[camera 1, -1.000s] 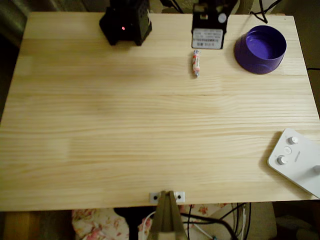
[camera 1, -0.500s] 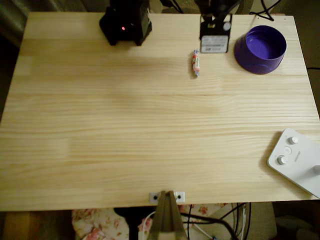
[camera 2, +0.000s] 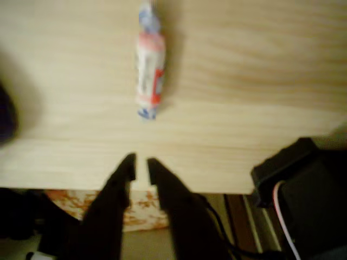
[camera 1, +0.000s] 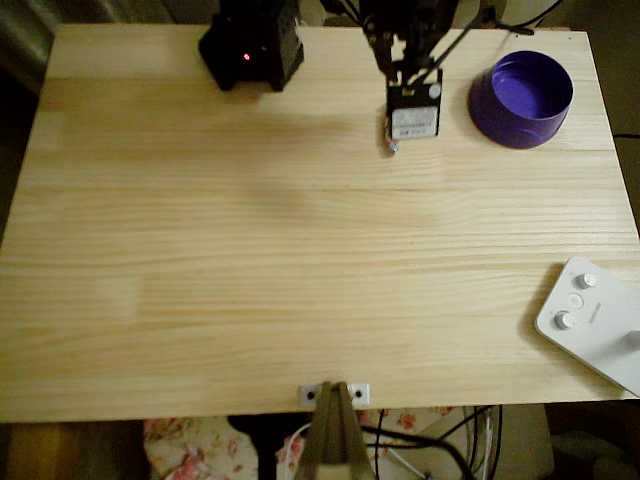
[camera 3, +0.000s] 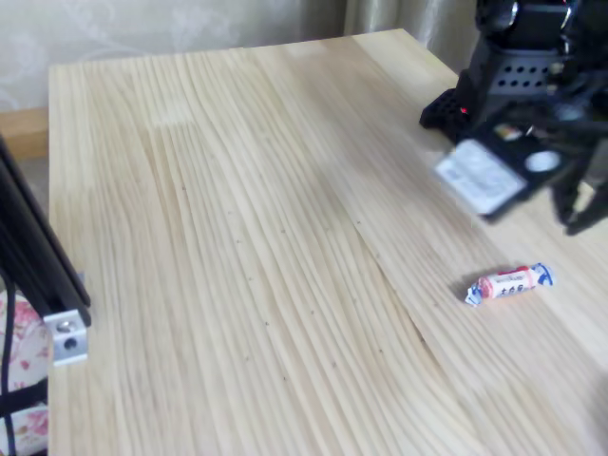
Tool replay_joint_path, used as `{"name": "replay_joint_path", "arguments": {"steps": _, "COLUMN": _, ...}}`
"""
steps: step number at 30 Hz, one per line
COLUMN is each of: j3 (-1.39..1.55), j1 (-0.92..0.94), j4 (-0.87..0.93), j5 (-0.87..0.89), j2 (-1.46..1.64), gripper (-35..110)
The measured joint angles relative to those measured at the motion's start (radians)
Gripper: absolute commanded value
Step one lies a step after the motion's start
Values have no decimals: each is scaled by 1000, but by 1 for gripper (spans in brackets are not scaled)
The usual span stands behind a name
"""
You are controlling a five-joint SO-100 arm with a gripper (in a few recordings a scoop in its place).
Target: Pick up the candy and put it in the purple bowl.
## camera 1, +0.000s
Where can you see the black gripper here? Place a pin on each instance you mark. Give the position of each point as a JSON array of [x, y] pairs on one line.
[[384, 56]]

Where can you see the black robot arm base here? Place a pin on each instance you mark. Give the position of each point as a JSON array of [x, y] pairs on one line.
[[255, 45]]

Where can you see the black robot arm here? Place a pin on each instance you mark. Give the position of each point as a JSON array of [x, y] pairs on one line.
[[430, 10]]

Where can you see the purple plastic bowl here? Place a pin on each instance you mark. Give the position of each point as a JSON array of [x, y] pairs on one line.
[[525, 100]]

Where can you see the white lamp base with knobs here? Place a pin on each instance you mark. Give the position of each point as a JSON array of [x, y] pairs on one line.
[[595, 325]]

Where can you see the floral pink white cloth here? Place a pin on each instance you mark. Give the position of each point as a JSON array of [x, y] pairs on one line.
[[190, 445]]

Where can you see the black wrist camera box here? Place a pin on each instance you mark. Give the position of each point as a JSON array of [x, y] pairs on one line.
[[415, 112]]

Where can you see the silver corner bracket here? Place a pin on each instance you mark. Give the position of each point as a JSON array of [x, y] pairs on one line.
[[360, 394]]

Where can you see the dark metal extrusion post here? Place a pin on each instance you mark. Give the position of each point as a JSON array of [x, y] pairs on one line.
[[332, 435]]

